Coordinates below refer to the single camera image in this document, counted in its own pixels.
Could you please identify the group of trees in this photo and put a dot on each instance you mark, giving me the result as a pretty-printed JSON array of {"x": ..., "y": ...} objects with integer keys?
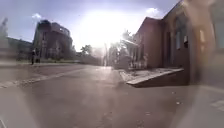
[{"x": 125, "y": 46}]

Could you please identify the tree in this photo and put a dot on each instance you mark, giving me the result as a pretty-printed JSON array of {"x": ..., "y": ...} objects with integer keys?
[{"x": 86, "y": 50}]

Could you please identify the grey asphalt path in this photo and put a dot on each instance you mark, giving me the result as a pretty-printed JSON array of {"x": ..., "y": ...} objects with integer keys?
[{"x": 93, "y": 100}]

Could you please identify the concrete ramp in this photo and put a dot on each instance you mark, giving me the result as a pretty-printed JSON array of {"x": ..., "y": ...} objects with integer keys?
[{"x": 153, "y": 77}]

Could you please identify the gabled brick building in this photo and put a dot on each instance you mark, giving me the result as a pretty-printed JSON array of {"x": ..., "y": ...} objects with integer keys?
[{"x": 150, "y": 43}]

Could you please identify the large brick building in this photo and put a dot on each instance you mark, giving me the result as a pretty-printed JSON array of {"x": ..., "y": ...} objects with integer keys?
[{"x": 173, "y": 56}]

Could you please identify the dark rounded building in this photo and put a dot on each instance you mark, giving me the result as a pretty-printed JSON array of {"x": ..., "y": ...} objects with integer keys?
[{"x": 53, "y": 40}]

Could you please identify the grey asphalt road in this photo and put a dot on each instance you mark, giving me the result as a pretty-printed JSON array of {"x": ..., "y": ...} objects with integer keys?
[{"x": 33, "y": 70}]

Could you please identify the person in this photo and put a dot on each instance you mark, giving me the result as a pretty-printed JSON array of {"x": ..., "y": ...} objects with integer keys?
[{"x": 33, "y": 56}]

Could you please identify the cobblestone strip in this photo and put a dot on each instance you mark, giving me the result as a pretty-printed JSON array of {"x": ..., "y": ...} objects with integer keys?
[{"x": 30, "y": 80}]

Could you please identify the long low building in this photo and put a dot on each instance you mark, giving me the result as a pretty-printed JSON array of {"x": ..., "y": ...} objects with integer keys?
[{"x": 16, "y": 46}]

